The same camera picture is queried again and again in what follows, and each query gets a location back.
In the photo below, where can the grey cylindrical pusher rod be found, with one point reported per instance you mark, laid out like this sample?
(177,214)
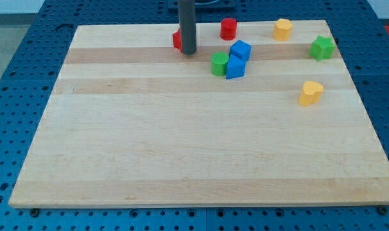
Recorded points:
(187,23)

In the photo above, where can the yellow heart block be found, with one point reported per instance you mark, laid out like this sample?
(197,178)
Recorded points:
(311,93)

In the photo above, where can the red star block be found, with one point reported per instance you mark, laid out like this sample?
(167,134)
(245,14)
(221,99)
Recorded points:
(177,43)

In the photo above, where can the red cylinder block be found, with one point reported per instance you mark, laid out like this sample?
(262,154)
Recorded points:
(228,29)

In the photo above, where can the green cylinder block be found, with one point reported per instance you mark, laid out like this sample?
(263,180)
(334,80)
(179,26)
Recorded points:
(219,61)

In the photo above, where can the blue cube block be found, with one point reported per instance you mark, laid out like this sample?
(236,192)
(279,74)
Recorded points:
(241,49)

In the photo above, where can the blue pentagon block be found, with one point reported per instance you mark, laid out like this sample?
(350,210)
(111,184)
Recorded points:
(235,67)

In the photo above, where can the yellow hexagon block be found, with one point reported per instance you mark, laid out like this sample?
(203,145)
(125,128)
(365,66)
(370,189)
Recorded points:
(282,29)

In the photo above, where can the wooden board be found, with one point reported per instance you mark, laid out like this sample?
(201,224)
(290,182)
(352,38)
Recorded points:
(131,122)

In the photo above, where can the green star block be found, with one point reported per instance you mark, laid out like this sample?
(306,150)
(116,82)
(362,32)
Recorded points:
(322,48)

